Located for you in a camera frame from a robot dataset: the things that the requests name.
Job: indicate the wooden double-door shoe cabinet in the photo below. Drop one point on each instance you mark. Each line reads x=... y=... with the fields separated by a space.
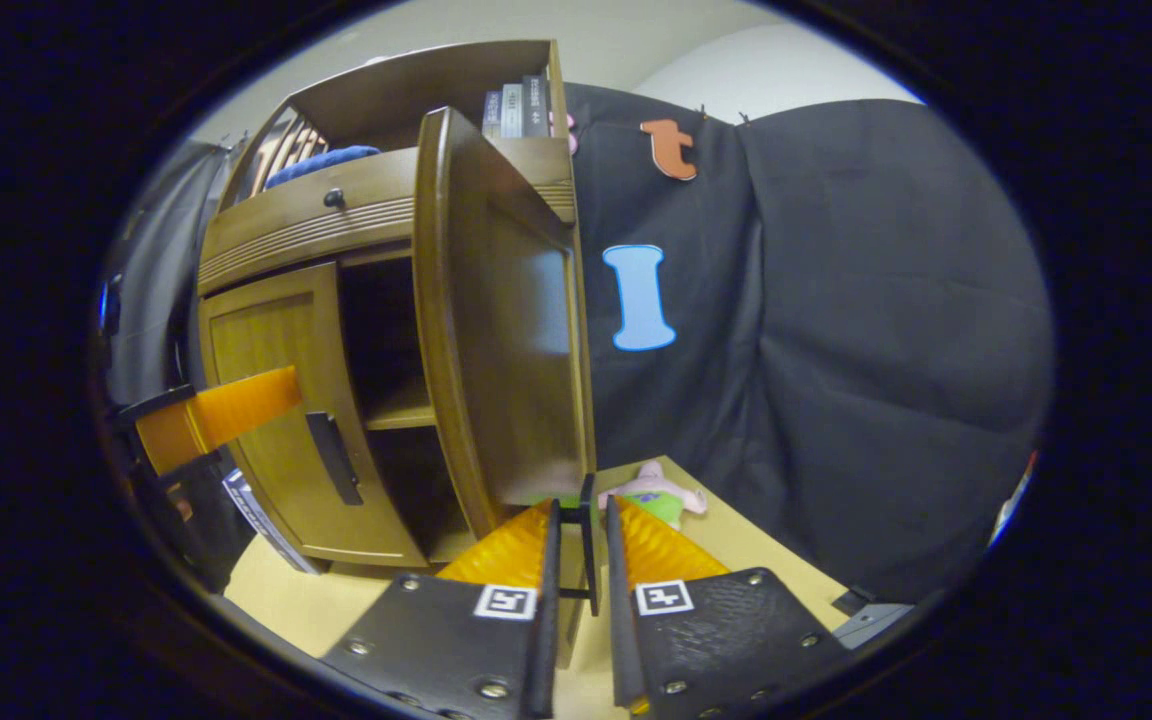
x=386 y=100

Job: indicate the blue towel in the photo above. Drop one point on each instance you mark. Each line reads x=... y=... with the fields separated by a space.
x=321 y=165

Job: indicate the white spine book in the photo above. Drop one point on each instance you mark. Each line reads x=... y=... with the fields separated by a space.
x=513 y=112

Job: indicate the wooden inner shelf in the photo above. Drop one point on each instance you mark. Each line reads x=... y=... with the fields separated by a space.
x=401 y=412

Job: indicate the picture cover book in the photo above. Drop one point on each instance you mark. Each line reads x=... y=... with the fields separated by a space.
x=493 y=115

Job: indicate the black round drawer knob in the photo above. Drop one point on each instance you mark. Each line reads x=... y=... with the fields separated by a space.
x=334 y=198

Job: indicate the black spine book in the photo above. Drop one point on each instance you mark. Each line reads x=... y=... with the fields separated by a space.
x=536 y=105

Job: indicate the black backdrop cloth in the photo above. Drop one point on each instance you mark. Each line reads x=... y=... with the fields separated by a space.
x=886 y=300

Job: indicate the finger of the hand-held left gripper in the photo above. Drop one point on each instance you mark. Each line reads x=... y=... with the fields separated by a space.
x=236 y=405

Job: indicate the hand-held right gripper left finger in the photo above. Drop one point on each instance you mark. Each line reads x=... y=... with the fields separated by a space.
x=546 y=640

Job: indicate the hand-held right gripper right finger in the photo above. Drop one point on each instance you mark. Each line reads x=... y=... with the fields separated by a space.
x=621 y=640

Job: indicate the pink plush toy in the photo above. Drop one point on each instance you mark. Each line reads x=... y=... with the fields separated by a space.
x=651 y=490

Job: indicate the grey flat base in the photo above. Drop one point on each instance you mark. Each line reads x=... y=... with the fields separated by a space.
x=871 y=625

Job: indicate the wooden cabinet drawer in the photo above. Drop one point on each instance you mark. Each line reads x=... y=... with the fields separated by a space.
x=276 y=215

